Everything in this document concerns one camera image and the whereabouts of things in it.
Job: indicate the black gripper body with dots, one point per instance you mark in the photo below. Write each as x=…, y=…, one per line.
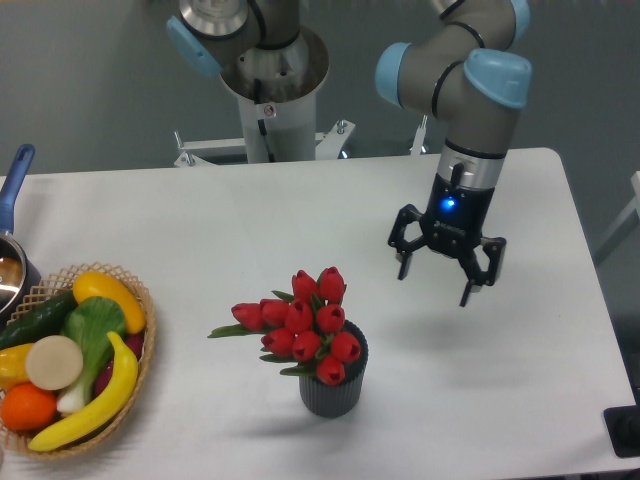
x=453, y=221

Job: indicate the red tulip bouquet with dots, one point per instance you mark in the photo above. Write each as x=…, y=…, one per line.
x=306, y=329

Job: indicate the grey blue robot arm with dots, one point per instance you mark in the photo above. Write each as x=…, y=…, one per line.
x=466, y=76

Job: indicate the dark grey ribbed vase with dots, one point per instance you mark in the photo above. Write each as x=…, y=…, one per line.
x=334, y=401

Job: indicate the black device at edge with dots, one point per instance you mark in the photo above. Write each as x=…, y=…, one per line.
x=623, y=428

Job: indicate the dark red vegetable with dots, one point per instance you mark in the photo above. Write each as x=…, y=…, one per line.
x=135, y=344

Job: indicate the yellow banana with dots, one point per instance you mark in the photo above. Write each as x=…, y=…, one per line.
x=100, y=410

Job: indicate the green bok choy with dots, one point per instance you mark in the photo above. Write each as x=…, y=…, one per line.
x=88, y=326

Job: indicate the green cucumber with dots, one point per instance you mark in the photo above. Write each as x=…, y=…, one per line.
x=43, y=320

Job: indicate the beige round disc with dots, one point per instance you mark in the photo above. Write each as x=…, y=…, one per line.
x=54, y=362

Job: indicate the yellow bell pepper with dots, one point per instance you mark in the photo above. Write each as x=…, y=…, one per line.
x=13, y=366

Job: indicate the orange fruit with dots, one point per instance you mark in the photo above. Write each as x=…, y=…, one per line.
x=27, y=407

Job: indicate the woven wicker basket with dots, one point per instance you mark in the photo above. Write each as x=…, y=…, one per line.
x=59, y=283

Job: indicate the white frame at right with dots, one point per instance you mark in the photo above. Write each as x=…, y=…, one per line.
x=620, y=228

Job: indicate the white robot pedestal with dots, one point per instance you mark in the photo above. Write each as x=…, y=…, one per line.
x=276, y=93

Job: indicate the blue handled saucepan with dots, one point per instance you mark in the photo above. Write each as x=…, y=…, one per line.
x=18, y=274

